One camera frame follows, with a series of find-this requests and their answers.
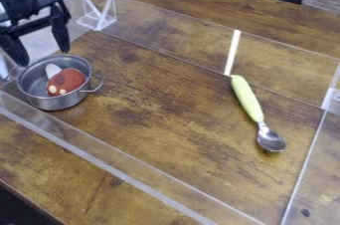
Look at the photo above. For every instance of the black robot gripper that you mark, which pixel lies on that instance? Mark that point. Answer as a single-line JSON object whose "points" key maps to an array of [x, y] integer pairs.
{"points": [[22, 9]]}

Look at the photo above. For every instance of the small silver metal pot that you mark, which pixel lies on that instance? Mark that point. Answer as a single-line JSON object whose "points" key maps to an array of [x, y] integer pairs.
{"points": [[32, 83]]}

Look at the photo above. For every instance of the red and white toy mushroom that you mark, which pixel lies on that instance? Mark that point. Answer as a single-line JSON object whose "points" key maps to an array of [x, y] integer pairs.
{"points": [[62, 80]]}

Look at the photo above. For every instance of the clear acrylic front barrier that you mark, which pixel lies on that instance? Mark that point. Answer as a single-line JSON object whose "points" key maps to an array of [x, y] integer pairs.
{"points": [[178, 195]]}

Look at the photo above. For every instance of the clear acrylic triangular bracket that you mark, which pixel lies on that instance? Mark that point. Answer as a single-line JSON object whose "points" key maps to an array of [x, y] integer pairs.
{"points": [[97, 19]]}

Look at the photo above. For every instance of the spoon with green handle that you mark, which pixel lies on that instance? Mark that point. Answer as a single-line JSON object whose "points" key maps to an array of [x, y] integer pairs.
{"points": [[268, 139]]}

